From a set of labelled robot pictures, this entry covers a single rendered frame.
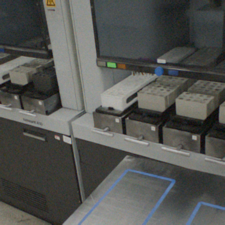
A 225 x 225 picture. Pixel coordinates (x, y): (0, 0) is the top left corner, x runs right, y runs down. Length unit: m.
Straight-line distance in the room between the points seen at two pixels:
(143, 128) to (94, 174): 0.39
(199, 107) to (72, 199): 0.82
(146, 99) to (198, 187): 0.50
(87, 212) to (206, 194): 0.30
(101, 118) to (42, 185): 0.64
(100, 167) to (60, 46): 0.52
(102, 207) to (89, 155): 0.67
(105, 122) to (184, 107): 0.31
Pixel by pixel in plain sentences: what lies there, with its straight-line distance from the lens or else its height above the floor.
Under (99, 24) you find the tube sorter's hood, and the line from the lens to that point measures 1.48.
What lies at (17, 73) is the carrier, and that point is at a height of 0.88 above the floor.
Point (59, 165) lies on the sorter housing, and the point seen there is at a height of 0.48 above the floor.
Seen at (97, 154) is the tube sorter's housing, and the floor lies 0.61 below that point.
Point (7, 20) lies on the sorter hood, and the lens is 1.82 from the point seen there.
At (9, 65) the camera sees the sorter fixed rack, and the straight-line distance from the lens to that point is 2.07.
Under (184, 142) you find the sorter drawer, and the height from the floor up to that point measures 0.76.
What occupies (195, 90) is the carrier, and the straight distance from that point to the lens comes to 1.46.
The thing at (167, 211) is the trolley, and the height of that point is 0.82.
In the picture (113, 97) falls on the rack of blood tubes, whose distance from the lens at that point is 1.49.
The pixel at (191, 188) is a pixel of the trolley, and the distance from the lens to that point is 1.06.
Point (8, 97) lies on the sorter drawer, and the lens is 1.88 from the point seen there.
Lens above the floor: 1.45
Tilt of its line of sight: 28 degrees down
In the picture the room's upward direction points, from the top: 8 degrees counter-clockwise
